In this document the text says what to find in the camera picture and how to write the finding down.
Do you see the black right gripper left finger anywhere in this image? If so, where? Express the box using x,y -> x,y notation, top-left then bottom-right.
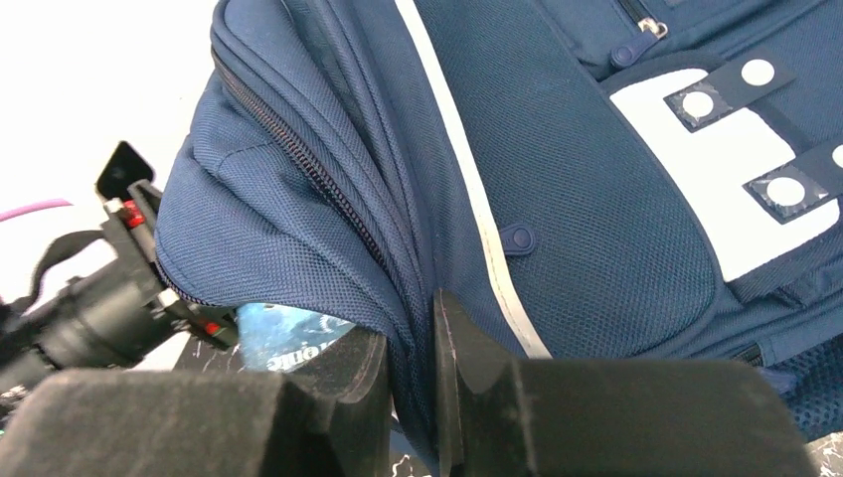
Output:
1,329 -> 389,476

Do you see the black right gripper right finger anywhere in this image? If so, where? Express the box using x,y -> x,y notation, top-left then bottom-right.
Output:
433,289 -> 815,476

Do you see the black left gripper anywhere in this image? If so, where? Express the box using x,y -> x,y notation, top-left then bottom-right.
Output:
1,141 -> 238,394

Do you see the blue book underneath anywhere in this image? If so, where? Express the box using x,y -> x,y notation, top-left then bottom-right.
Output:
237,303 -> 354,373

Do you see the navy blue student backpack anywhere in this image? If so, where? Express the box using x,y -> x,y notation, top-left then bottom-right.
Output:
155,1 -> 842,468

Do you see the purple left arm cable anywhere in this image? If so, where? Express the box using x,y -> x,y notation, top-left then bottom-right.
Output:
0,198 -> 74,224

